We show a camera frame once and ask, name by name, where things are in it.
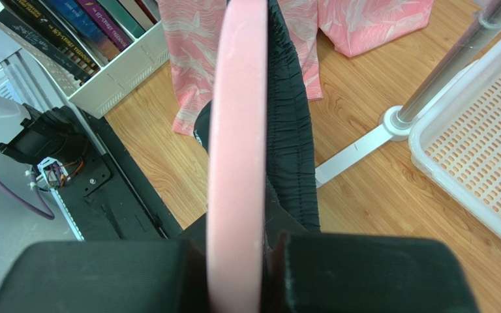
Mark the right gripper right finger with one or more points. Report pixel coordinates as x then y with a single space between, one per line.
323 272

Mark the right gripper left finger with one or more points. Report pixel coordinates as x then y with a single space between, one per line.
107 276

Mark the dark navy shorts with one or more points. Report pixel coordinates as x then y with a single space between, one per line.
289 169

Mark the pink plastic hanger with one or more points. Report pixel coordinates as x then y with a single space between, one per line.
237 159

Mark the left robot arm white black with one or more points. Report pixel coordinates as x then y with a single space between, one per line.
28 135

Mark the pink fish print shorts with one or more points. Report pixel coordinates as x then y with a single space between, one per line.
192 31

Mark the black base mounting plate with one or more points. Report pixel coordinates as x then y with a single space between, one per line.
110 197

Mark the metal clothes rack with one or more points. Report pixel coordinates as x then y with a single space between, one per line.
396 122

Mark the white file organizer rack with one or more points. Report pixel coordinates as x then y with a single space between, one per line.
114 81

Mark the white plastic basket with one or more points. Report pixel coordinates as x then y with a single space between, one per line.
457 142

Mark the row of books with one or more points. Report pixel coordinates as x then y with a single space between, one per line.
82 36

